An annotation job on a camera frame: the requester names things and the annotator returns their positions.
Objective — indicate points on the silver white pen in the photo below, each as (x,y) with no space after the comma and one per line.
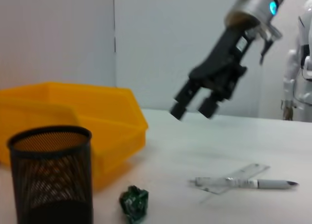
(268,183)

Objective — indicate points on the clear plastic ruler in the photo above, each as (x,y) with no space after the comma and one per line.
(253,170)

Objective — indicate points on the yellow plastic bin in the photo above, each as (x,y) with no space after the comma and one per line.
(109,107)

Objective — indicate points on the green plastic wrapper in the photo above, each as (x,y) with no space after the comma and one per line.
(134,202)

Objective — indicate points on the white humanoid robot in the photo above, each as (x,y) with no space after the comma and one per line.
(292,70)

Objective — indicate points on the black mesh pen holder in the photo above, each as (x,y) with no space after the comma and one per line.
(48,185)

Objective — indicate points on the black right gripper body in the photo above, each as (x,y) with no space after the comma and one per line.
(224,60)

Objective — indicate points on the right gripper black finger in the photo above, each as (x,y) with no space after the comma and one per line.
(209,108)
(182,104)

